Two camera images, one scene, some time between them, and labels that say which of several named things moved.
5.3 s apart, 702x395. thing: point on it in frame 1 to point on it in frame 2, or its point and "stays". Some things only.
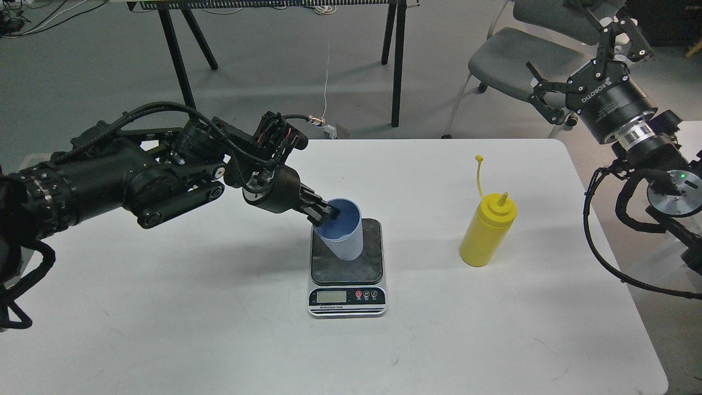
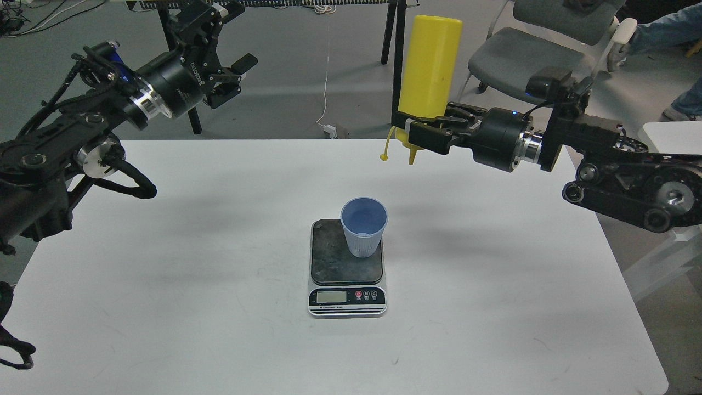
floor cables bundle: x=12 y=19 stays
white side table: x=689 y=137 stays
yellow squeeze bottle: x=493 y=219 to x=428 y=73
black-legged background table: x=164 y=6 stays
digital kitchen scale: x=354 y=288 stays
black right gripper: x=607 y=99 to x=504 y=139
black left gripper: x=281 y=191 to x=177 y=79
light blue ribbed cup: x=343 y=236 to x=364 y=220
